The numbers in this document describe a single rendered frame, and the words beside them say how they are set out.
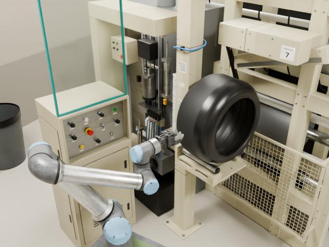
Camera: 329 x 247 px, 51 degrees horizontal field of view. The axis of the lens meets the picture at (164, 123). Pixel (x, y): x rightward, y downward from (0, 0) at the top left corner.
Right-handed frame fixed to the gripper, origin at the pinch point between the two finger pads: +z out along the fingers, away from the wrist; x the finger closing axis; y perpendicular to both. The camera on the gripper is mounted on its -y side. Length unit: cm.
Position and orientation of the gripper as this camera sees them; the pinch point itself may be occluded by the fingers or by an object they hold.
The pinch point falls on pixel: (181, 136)
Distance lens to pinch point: 215.7
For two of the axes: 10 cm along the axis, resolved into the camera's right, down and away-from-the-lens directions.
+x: -6.5, -3.7, 6.7
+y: -0.1, -8.7, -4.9
